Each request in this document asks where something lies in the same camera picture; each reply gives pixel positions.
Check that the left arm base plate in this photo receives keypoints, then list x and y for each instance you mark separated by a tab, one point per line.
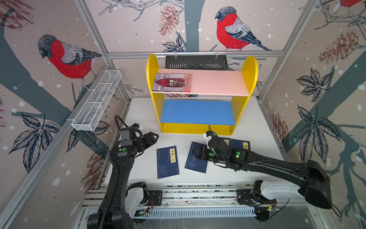
154	199

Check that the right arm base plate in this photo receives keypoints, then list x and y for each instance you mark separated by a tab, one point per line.
253	198

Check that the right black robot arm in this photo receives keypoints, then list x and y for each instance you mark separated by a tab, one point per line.
313	181

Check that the yellow pink blue shelf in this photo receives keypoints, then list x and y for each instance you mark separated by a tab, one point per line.
216	99

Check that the white wire mesh basket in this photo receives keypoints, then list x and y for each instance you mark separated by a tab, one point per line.
93	109

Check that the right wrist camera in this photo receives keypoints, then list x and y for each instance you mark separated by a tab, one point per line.
208	136

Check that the red illustrated book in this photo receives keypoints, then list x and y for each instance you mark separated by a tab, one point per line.
172	82

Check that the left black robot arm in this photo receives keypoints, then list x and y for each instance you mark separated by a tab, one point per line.
121	201

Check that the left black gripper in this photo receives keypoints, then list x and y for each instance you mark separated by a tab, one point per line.
152	140

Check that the aluminium mounting rail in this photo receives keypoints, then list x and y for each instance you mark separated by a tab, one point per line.
195	196

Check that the navy blue book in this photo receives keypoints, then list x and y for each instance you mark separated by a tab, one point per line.
167	162
225	140
192	162
242	144

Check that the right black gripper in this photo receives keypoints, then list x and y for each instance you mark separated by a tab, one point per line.
199	152

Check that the black mesh tray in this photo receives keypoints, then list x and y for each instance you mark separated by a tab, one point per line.
197	62

